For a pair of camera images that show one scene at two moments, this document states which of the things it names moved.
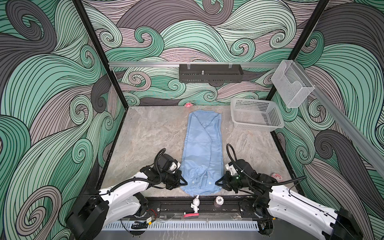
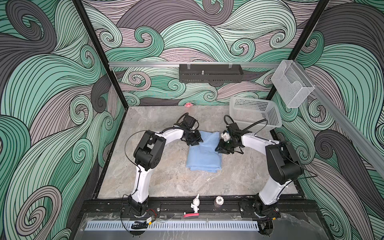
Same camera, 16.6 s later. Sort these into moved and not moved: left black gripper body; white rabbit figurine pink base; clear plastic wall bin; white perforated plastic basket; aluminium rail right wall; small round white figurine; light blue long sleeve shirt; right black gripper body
Moved: left black gripper body; right black gripper body; light blue long sleeve shirt
Not moved: white perforated plastic basket; aluminium rail right wall; small round white figurine; clear plastic wall bin; white rabbit figurine pink base
